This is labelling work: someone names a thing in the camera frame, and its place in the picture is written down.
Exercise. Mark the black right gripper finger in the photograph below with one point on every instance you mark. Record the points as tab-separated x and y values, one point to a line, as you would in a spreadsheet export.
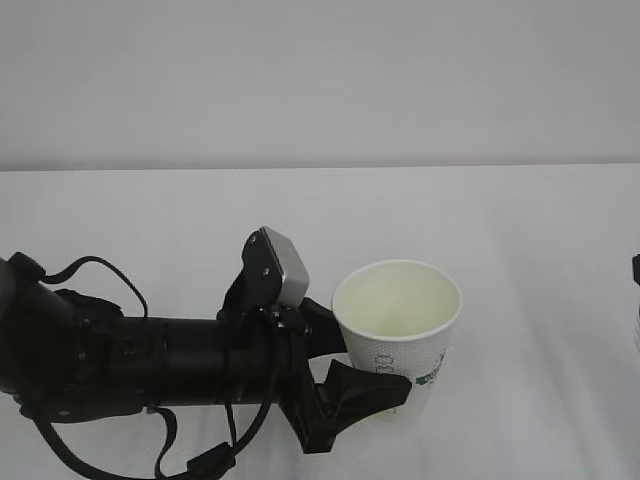
636	269

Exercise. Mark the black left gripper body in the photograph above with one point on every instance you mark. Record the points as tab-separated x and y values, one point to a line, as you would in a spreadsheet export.
290	383

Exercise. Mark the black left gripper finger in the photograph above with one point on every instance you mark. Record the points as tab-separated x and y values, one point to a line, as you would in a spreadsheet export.
353	395
323	334

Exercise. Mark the white paper cup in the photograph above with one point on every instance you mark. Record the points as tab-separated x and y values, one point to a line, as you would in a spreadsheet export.
397	317

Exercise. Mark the clear water bottle red label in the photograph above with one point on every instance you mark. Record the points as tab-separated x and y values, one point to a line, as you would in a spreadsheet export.
636	330

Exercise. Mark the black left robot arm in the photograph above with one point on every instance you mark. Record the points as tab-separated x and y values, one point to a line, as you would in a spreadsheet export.
85	360

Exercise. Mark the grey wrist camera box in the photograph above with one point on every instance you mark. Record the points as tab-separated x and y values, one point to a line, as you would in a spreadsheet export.
273	269

